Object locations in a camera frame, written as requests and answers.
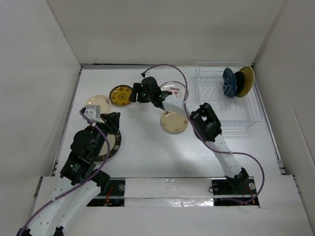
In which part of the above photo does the white plate with red characters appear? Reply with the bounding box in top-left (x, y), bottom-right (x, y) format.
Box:
top-left (160, 81), bottom-right (189, 104)

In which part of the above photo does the pale cream glossy plate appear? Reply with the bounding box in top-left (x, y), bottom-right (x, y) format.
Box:
top-left (85, 95), bottom-right (111, 114)

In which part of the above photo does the yellow brown patterned plate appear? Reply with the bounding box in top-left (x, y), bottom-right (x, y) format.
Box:
top-left (109, 85), bottom-right (133, 106)

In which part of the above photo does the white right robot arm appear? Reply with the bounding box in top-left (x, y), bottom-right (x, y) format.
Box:
top-left (129, 76), bottom-right (249, 194)

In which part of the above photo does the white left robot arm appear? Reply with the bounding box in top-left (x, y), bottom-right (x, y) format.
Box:
top-left (17, 108), bottom-right (121, 236)

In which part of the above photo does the round bamboo woven plate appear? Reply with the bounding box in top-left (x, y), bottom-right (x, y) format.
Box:
top-left (237, 66), bottom-right (255, 97)

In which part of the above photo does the beige plate with dark rim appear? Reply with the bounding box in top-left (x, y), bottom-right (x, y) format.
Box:
top-left (95, 131), bottom-right (122, 162)

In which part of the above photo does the cream plate with floral marks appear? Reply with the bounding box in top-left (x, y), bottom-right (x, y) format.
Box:
top-left (160, 111), bottom-right (189, 134)

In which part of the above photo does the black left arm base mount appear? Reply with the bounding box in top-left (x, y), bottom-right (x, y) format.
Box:
top-left (87, 178), bottom-right (126, 207)

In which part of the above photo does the dark blue leaf-shaped plate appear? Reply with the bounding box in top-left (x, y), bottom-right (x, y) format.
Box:
top-left (222, 67), bottom-right (237, 98)

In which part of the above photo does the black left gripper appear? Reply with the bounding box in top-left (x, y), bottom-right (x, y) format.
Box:
top-left (92, 111), bottom-right (120, 158)

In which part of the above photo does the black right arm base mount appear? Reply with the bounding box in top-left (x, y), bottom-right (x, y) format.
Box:
top-left (208, 177), bottom-right (259, 207)

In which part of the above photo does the glossy black round plate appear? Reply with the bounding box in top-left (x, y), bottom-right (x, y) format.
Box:
top-left (235, 71), bottom-right (246, 96)

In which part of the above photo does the white wire dish rack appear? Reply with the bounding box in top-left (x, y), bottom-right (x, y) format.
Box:
top-left (195, 62), bottom-right (262, 130)

